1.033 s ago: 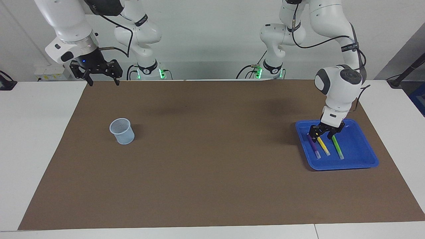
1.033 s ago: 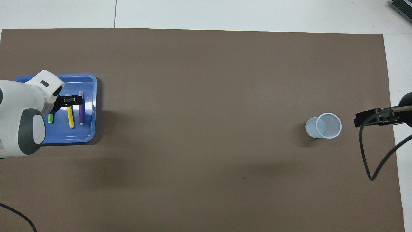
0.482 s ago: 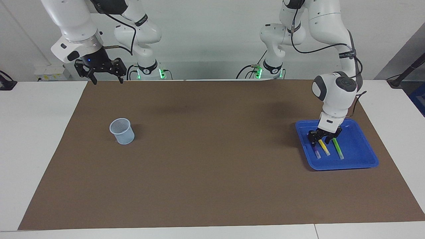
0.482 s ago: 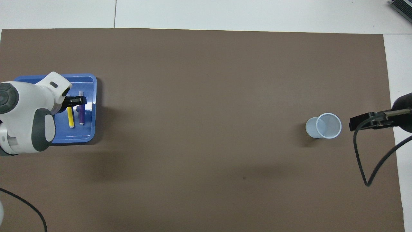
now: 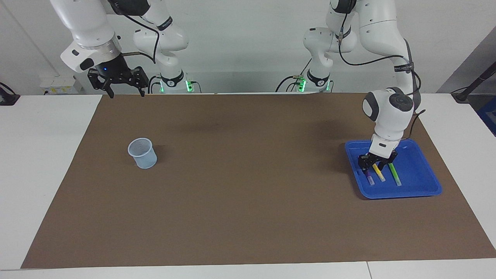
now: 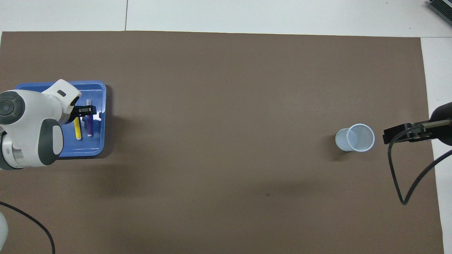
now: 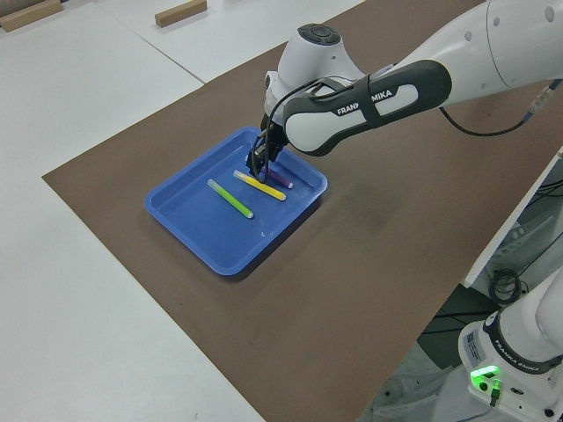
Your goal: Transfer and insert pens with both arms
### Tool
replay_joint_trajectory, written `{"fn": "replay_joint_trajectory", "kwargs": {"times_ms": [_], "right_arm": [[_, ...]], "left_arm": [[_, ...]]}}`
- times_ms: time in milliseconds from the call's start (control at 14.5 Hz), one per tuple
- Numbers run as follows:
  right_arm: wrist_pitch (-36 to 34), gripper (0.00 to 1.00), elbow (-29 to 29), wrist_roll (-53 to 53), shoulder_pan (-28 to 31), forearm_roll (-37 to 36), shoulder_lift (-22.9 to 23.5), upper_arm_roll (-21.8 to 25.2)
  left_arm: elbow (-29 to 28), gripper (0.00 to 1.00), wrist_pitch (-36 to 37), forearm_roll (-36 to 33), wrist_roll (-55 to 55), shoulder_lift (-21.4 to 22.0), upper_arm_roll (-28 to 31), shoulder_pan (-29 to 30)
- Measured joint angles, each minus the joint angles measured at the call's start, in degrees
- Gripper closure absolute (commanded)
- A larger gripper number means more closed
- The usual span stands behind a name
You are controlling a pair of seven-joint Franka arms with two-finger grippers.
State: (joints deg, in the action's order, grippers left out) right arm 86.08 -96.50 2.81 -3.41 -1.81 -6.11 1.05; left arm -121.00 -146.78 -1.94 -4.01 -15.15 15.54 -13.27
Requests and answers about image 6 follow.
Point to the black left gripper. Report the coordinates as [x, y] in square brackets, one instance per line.
[74, 114]

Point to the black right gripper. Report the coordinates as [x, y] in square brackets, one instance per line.
[443, 123]

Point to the purple pen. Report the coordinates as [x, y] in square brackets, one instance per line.
[89, 127]

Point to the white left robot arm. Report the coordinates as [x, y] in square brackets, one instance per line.
[31, 120]

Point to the yellow pen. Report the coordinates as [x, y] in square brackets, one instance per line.
[77, 130]

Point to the blue plastic tray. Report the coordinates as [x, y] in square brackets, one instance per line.
[95, 141]

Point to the translucent plastic cup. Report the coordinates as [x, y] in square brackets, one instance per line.
[355, 139]

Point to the grey ribbed device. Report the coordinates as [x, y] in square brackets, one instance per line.
[441, 7]

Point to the brown table mat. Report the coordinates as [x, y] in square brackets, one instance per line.
[226, 106]

